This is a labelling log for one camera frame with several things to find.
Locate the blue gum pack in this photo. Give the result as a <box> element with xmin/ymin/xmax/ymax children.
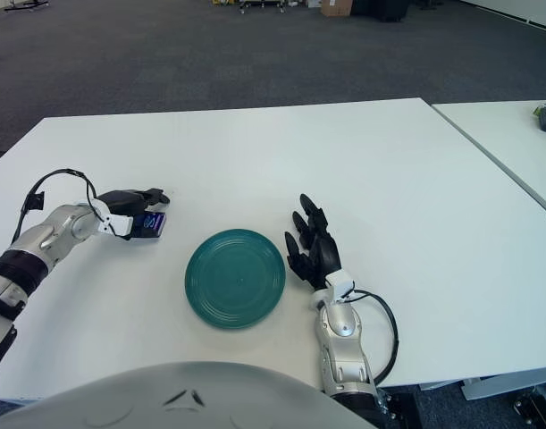
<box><xmin>136</xmin><ymin>213</ymin><xmax>169</xmax><ymax>239</ymax></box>

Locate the black cabinet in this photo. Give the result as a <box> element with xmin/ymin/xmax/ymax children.
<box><xmin>352</xmin><ymin>0</ymin><xmax>410</xmax><ymax>22</ymax></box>

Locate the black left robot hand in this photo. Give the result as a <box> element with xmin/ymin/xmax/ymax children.
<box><xmin>97</xmin><ymin>188</ymin><xmax>172</xmax><ymax>242</ymax></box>

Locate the wheeled metal bench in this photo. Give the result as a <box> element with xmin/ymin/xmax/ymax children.
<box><xmin>238</xmin><ymin>0</ymin><xmax>285</xmax><ymax>15</ymax></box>

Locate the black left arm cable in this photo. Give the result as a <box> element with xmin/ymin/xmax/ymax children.
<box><xmin>11</xmin><ymin>168</ymin><xmax>122</xmax><ymax>245</ymax></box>

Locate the black floor stand base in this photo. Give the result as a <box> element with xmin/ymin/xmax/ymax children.
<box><xmin>4</xmin><ymin>0</ymin><xmax>50</xmax><ymax>13</ymax></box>

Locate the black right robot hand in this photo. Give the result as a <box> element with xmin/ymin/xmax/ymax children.
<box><xmin>283</xmin><ymin>193</ymin><xmax>341</xmax><ymax>290</ymax></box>

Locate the white table foot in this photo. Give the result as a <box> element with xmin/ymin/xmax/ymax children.
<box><xmin>417</xmin><ymin>370</ymin><xmax>546</xmax><ymax>401</ymax></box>

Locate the grey robot torso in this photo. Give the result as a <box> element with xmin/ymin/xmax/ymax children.
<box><xmin>0</xmin><ymin>360</ymin><xmax>376</xmax><ymax>429</ymax></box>

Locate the brown cardboard box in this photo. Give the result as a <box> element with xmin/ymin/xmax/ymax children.
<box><xmin>320</xmin><ymin>0</ymin><xmax>353</xmax><ymax>18</ymax></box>

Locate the green round plate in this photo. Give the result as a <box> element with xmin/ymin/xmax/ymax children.
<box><xmin>184</xmin><ymin>228</ymin><xmax>287</xmax><ymax>331</ymax></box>

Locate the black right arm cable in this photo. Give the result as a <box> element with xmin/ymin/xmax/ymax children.
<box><xmin>343</xmin><ymin>288</ymin><xmax>399</xmax><ymax>385</ymax></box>

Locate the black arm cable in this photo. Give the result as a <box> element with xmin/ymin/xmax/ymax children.
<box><xmin>11</xmin><ymin>168</ymin><xmax>122</xmax><ymax>245</ymax></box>
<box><xmin>343</xmin><ymin>288</ymin><xmax>399</xmax><ymax>385</ymax></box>

